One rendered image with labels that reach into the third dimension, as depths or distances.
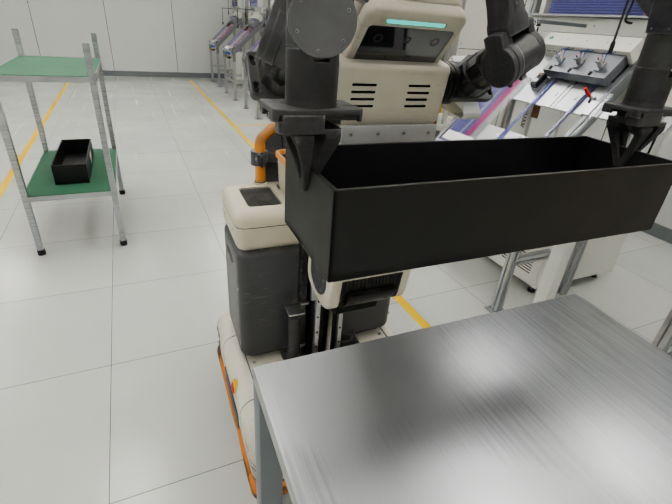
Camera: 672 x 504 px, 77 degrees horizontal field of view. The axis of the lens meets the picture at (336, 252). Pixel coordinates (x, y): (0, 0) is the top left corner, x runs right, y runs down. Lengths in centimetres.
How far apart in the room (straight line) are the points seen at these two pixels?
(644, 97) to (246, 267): 96
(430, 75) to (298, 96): 50
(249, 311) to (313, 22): 103
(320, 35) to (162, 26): 975
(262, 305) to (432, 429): 80
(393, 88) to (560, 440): 66
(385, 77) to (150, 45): 936
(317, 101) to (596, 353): 65
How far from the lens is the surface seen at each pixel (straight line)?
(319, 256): 49
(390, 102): 91
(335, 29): 39
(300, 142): 46
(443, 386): 69
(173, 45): 1016
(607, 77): 233
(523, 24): 95
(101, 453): 169
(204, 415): 170
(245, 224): 117
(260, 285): 127
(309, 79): 46
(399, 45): 87
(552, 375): 79
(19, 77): 261
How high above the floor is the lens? 128
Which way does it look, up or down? 29 degrees down
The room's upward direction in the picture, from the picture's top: 5 degrees clockwise
